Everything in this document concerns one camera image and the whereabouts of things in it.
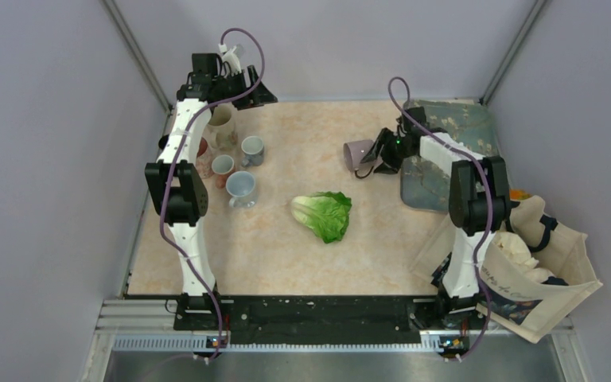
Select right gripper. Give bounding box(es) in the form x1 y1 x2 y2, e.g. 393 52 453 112
361 128 414 175

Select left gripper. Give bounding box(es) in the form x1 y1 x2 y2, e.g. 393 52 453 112
212 64 277 110

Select mauve mug black handle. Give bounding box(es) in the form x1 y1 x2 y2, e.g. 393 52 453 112
343 139 375 180

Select blue grey mug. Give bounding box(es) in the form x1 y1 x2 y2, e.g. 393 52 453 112
240 136 265 168

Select cream tall mug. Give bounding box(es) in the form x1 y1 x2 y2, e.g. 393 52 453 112
207 104 238 151

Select terracotta pink mug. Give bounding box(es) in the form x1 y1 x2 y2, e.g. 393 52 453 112
211 154 236 189

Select large pink mug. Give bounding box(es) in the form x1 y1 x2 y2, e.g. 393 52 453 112
195 138 214 179

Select pale blue glass mug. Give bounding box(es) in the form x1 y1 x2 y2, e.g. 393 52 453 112
226 171 258 208

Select brown patterned mug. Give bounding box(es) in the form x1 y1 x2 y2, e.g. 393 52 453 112
158 134 169 150

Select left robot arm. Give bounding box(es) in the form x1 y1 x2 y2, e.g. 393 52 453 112
145 49 277 329

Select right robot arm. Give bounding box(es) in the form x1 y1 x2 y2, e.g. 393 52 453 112
360 107 512 328

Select floral patterned tray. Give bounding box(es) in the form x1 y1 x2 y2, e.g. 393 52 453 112
400 99 499 212

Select green lettuce head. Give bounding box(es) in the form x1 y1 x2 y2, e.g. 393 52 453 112
290 192 352 244

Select beige tote bag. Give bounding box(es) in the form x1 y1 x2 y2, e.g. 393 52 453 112
408 193 605 345

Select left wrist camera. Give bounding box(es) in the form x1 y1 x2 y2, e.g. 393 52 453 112
218 43 244 75

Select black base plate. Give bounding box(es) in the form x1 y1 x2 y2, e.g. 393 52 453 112
173 294 483 345

